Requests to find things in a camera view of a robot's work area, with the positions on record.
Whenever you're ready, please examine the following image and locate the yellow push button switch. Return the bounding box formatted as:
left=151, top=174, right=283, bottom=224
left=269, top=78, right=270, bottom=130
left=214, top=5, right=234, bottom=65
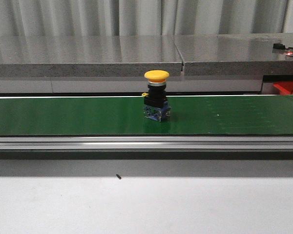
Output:
left=142, top=70, right=171, bottom=122

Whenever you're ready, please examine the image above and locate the grey stone counter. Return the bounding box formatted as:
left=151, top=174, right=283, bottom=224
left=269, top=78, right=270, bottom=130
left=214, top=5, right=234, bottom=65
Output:
left=0, top=33, right=293, bottom=78

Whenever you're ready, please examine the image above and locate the green conveyor belt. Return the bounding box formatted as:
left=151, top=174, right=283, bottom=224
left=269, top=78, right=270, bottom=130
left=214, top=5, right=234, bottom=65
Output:
left=0, top=95, right=293, bottom=137

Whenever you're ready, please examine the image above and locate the red plastic bin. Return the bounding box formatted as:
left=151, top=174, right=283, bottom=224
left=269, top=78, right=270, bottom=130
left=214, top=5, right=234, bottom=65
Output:
left=273, top=81, right=293, bottom=95

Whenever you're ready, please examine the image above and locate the black sensor box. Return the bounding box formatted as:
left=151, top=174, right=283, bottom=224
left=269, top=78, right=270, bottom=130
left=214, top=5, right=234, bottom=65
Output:
left=273, top=43, right=286, bottom=50

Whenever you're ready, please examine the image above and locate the white curtain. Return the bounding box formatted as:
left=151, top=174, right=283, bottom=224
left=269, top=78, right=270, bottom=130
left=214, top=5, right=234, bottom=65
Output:
left=0, top=0, right=293, bottom=36

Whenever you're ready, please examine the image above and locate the aluminium conveyor frame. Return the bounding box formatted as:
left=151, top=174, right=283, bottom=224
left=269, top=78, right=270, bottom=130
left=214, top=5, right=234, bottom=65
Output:
left=0, top=136, right=293, bottom=151

